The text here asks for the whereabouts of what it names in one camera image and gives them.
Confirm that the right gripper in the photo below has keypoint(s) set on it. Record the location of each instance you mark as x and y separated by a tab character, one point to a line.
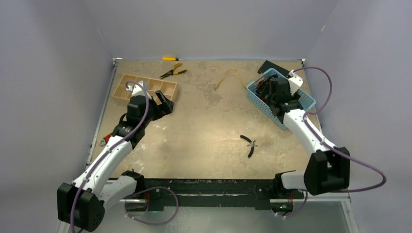
268	93

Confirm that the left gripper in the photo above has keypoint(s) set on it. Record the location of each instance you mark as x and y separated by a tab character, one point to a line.
167	104

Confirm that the wooden compartment tray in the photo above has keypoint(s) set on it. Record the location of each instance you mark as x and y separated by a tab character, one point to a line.
169	89

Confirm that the light blue plastic basket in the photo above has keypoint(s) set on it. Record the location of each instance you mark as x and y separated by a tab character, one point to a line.
300	99

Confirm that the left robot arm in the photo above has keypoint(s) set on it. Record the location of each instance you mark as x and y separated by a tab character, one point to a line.
83	203

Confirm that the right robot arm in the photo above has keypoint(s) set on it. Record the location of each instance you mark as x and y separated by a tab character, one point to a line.
328	168

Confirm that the orange black striped tie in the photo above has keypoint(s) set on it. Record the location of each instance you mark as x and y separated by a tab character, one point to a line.
263	87

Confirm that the black flat box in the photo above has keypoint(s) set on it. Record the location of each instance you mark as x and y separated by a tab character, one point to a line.
268	65

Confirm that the yellow black pliers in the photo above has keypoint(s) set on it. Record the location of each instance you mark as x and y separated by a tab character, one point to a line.
173	71

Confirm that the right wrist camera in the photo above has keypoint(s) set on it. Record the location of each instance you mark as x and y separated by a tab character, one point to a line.
295	82

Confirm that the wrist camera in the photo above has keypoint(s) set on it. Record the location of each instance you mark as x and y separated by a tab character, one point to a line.
136	90
295	82

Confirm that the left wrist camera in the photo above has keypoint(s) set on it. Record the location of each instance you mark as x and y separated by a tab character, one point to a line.
136	90

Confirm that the yellow handled screwdriver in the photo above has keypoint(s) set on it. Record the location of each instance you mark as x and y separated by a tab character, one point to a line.
171	59

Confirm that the black handled cutters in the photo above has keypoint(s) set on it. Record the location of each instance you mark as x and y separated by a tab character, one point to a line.
251	144

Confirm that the red handled adjustable wrench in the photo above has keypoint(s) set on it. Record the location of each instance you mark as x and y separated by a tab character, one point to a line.
105	140

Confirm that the black base frame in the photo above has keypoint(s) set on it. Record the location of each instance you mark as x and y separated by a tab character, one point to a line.
259	194

